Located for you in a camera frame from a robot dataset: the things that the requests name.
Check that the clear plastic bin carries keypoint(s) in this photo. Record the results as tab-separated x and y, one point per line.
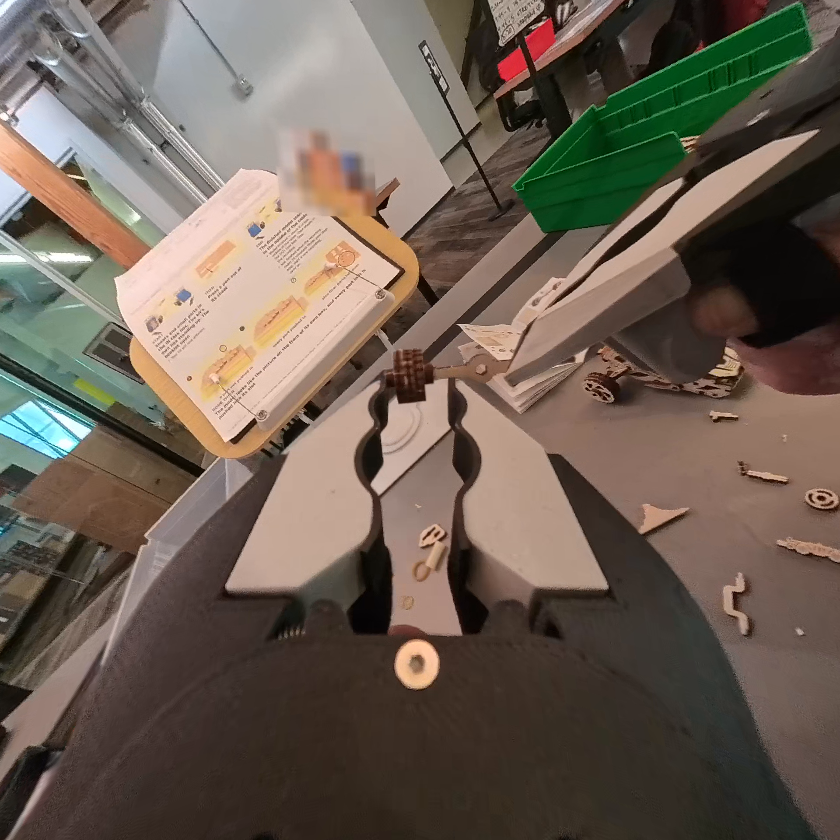
190	505

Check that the small cream cylinder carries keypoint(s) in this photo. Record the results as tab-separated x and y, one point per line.
438	558

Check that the oval wooden part with holes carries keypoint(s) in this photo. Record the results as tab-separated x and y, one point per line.
426	539

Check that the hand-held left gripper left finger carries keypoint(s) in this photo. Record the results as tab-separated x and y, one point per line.
302	525

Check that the small wooden bracket part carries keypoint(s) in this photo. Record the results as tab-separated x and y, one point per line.
722	416

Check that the wooden peg part dark tip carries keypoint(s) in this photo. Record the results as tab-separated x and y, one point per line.
764	475

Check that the green plastic bin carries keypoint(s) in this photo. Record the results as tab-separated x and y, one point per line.
590	177

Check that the wooden model buggy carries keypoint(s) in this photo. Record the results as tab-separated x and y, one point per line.
604	387

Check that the black sign stand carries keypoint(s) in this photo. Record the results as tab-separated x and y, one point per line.
433	65

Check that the small spoked wooden disc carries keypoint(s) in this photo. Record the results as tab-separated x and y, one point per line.
807	499

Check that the wooden wheel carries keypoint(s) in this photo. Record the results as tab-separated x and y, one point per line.
410	377

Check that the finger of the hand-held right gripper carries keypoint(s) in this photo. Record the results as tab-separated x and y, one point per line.
646	207
722	197

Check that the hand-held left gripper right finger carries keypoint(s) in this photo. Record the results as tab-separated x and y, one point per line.
531	525

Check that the printed instruction sheet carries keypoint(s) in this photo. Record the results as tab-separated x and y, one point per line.
262	295

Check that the assembly instruction booklet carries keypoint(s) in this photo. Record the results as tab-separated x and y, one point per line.
544	390

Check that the person's right hand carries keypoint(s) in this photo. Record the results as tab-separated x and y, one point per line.
800	371

